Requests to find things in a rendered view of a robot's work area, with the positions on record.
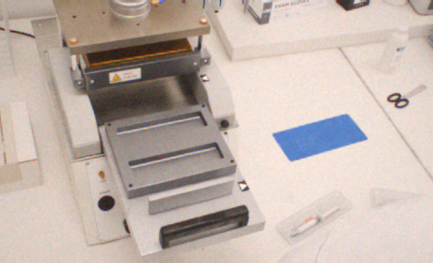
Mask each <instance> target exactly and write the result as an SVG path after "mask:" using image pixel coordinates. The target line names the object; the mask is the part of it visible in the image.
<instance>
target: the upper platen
mask: <svg viewBox="0 0 433 263"><path fill-rule="evenodd" d="M188 51H192V46H191V45H190V44H189V40H188V39H187V38H186V37H184V38H179V39H175V40H165V41H162V42H157V43H148V44H144V45H140V46H130V47H123V48H114V49H110V50H105V51H96V52H91V53H87V54H82V56H83V60H84V63H85V64H86V68H92V67H100V66H105V65H110V64H118V63H122V62H126V61H131V60H132V61H134V60H139V59H143V58H155V57H160V56H162V55H172V54H175V53H180V52H188Z"/></svg>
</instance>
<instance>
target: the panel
mask: <svg viewBox="0 0 433 263"><path fill-rule="evenodd" d="M221 134H222V136H223V137H224V140H225V142H226V143H227V146H228V148H229V149H230V140H229V130H226V131H221ZM83 168H84V172H85V174H86V183H87V187H88V190H89V199H90V205H91V209H92V217H93V221H94V225H95V232H96V237H97V239H98V244H100V243H103V242H108V241H111V240H113V239H116V238H122V237H127V236H130V235H131V234H129V233H127V232H126V230H125V229H124V223H123V221H124V218H125V217H124V212H123V210H122V208H121V202H120V200H119V196H118V194H117V192H116V187H115V185H114V182H113V179H112V177H111V173H110V168H109V166H108V165H107V160H106V157H99V158H95V159H92V160H86V161H83ZM104 197H110V198H111V199H112V200H113V203H114V206H113V207H112V209H110V210H109V211H104V210H102V209H100V201H101V199H103V198H104Z"/></svg>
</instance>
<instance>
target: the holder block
mask: <svg viewBox="0 0 433 263"><path fill-rule="evenodd" d="M104 126H105V133H106V134H107V139H108V141H109V143H110V146H111V150H112V153H113V157H114V160H115V162H116V165H117V167H118V169H119V174H120V176H121V181H122V183H123V186H124V188H125V192H126V194H127V195H128V199H130V198H133V197H138V196H141V195H148V194H151V193H154V192H161V191H163V190H166V189H172V188H175V187H177V186H180V185H187V184H191V183H198V182H201V181H204V180H209V179H212V178H215V177H220V176H223V175H226V174H234V173H235V172H236V168H237V165H238V164H237V163H236V160H235V159H234V157H233V154H232V153H231V151H230V149H229V148H228V146H227V143H226V142H225V140H224V137H223V136H222V134H221V131H220V130H219V129H218V127H217V125H216V122H215V120H214V119H213V116H212V115H211V113H210V112H209V109H208V107H207V106H206V104H205V103H202V104H198V105H192V106H188V107H184V108H177V109H174V110H164V111H160V112H157V113H150V114H146V115H143V116H136V117H132V118H129V119H121V120H118V121H112V122H109V121H108V122H104Z"/></svg>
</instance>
